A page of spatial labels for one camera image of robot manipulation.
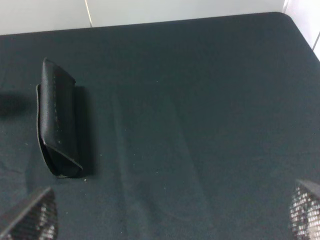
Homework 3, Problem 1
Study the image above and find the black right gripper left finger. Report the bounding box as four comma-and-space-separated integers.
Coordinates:
0, 187, 59, 240

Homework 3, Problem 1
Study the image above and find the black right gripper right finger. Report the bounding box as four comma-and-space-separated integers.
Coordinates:
289, 179, 320, 240

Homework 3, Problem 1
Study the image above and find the black leather pouch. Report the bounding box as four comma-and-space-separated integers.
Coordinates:
36, 58, 83, 178

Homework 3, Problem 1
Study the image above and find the black tablecloth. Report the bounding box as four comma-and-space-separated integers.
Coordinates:
0, 12, 320, 240

